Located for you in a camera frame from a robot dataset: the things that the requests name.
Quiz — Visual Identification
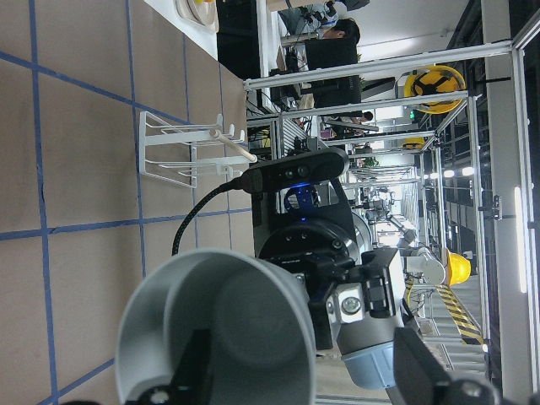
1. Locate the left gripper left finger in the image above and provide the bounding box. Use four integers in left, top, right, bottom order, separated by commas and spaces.
169, 329, 213, 404

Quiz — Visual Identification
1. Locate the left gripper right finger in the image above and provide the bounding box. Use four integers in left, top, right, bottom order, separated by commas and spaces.
393, 327, 462, 404

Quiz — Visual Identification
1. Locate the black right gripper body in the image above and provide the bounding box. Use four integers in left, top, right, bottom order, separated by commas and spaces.
257, 179, 399, 350

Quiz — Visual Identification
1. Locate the white grey plastic cup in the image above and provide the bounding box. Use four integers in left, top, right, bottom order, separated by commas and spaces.
116, 249, 316, 404

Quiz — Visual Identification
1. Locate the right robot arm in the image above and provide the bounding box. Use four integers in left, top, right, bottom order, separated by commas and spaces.
256, 179, 438, 390

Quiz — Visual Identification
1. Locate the wooden rack dowel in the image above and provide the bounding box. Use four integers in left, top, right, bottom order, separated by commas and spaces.
210, 130, 257, 163

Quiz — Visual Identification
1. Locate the yellow hard hat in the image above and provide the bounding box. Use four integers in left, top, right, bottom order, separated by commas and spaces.
403, 65, 467, 115

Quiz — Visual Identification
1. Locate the cream tray on desk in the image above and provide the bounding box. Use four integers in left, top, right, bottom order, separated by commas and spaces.
175, 0, 219, 33

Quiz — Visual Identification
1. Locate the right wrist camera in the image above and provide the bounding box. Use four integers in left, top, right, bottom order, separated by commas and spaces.
235, 147, 349, 194

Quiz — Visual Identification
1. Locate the black camera cable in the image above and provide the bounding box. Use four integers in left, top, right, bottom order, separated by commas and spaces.
170, 176, 250, 258

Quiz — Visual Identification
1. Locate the white wire cup rack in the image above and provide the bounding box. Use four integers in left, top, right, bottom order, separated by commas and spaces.
138, 111, 251, 188

